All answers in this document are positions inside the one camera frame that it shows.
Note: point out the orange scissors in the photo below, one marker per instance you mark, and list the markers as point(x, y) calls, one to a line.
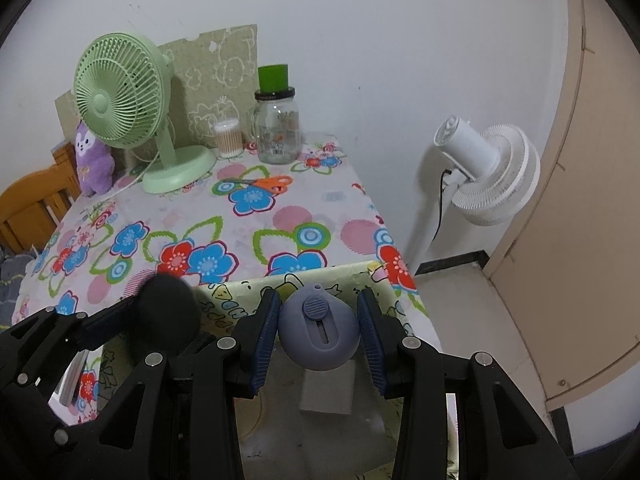
point(272, 184)

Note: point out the glass jar green lid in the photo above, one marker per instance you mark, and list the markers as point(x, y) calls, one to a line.
point(275, 130)

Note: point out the black fuzzy ball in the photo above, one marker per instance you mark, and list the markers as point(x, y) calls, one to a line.
point(167, 310)

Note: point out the printed cardboard board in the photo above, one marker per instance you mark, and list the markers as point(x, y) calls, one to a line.
point(215, 70)

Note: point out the white power adapter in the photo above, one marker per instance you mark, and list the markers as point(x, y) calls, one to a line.
point(327, 392)

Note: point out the white standing fan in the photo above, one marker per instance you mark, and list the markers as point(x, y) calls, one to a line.
point(495, 175)

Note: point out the wooden chair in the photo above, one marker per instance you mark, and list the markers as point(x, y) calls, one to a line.
point(30, 200)

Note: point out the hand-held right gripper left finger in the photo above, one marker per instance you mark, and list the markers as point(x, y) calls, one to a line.
point(265, 340)

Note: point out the green desk fan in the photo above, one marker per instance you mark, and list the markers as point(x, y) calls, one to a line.
point(107, 100)

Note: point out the beige door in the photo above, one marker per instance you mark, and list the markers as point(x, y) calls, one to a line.
point(590, 210)

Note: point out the blue plaid blanket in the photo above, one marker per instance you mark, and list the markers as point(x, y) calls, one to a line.
point(12, 285)

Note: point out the purple plush toy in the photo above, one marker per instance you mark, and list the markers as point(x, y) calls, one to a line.
point(95, 170)

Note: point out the yellow cartoon printed box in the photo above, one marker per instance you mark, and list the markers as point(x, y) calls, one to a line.
point(225, 300)

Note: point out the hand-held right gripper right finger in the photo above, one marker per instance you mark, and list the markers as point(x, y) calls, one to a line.
point(372, 340)

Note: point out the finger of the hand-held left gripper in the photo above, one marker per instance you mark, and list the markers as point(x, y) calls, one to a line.
point(30, 400)
point(107, 322)

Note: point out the cotton swab container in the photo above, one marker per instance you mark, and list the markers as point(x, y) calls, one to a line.
point(229, 140)

